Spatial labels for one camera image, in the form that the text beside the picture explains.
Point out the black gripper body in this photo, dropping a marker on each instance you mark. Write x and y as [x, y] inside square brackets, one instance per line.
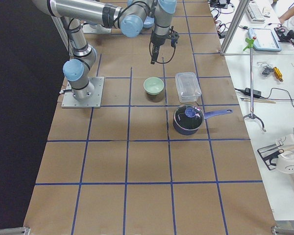
[158, 39]

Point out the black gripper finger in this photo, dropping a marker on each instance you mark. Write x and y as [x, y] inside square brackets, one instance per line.
[156, 54]
[153, 54]

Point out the green bowl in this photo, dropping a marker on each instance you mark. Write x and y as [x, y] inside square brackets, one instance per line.
[153, 85]

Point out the clear plastic food container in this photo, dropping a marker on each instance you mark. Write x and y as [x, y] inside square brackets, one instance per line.
[187, 86]

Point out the blue saucepan with lid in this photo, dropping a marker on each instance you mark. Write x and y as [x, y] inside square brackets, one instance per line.
[188, 118]

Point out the reacher grabber tool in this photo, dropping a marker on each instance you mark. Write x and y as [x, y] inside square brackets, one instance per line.
[251, 115]

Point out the wooden chopsticks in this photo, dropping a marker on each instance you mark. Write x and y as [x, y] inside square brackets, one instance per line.
[257, 100]

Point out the white keyboard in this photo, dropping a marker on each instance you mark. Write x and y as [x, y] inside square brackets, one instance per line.
[254, 13]

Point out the teach pendant tablet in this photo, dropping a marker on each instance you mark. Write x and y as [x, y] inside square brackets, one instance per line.
[266, 39]

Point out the black power adapter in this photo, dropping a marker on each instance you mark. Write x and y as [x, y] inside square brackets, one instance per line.
[255, 93]

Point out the orange screwdriver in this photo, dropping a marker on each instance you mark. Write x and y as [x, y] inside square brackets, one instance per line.
[278, 75]

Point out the white mug with face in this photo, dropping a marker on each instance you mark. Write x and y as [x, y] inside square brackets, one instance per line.
[285, 162]

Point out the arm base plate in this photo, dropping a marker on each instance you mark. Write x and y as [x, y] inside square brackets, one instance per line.
[95, 29]
[88, 97]

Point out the aluminium frame post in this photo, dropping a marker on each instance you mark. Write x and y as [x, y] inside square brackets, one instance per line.
[240, 10]

